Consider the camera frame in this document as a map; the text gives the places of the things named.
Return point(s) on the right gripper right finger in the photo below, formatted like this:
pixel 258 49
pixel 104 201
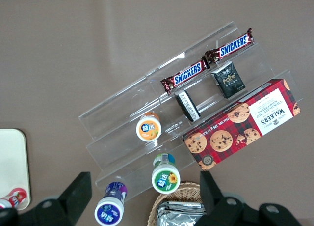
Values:
pixel 218 208

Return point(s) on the blue gum bottle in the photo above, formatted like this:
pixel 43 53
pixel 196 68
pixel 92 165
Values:
pixel 109 211

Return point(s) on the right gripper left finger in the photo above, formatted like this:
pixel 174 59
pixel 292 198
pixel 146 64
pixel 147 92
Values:
pixel 66 206

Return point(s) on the light wicker basket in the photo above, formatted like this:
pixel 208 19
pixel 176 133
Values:
pixel 181 192

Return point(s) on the stacked foil trays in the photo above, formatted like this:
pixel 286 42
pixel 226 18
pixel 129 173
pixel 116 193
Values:
pixel 176 215

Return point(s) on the clear acrylic tiered stand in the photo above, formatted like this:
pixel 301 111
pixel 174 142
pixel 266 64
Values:
pixel 117 118

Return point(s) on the red gum bottle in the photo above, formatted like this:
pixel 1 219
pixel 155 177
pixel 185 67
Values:
pixel 16 197

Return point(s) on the green gum bottle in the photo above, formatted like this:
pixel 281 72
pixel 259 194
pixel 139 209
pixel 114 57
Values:
pixel 165 180

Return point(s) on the Snickers chocolate bar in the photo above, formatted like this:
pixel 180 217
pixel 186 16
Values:
pixel 233 46
pixel 187 75

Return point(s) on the red Walkers cookie box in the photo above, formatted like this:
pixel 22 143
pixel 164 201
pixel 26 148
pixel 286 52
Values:
pixel 220 137

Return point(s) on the cream plastic tray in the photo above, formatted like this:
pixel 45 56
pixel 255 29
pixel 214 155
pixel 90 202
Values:
pixel 12 162

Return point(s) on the black tissue pack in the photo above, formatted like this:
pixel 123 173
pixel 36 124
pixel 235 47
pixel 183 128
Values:
pixel 228 82
pixel 187 105

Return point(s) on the orange gum bottle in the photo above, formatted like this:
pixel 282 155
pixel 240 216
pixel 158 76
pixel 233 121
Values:
pixel 148 130

